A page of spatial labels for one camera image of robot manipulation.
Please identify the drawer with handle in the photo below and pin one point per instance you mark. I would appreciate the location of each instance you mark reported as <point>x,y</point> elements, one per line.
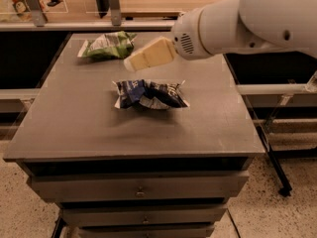
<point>143,215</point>
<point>138,186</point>

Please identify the top drawer with handle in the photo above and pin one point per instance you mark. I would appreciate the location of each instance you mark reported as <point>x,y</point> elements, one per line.
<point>138,186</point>

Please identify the blue chip bag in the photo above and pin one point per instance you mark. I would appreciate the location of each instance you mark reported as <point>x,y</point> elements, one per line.
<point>150,94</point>

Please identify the wooden shelf counter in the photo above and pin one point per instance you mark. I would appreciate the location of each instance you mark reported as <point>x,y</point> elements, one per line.
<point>102,15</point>

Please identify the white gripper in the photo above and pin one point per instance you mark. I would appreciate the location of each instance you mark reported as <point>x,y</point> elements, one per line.
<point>183,34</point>

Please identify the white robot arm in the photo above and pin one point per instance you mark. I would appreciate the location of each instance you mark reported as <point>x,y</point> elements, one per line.
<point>243,27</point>

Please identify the small black object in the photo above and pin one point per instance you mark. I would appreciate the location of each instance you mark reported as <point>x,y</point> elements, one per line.
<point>53,3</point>

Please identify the black metal leg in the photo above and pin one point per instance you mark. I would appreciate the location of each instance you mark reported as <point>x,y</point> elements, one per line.
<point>286,187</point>

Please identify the middle drawer with handle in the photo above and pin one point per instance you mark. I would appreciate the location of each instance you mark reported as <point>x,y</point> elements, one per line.
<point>143,215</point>

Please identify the bottom drawer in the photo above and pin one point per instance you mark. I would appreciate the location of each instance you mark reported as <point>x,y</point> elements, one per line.
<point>151,231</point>

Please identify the grey drawer cabinet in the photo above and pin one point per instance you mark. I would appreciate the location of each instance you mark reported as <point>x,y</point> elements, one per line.
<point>73,127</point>

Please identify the green chip bag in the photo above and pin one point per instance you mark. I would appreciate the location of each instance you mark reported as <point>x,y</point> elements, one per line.
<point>116,45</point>

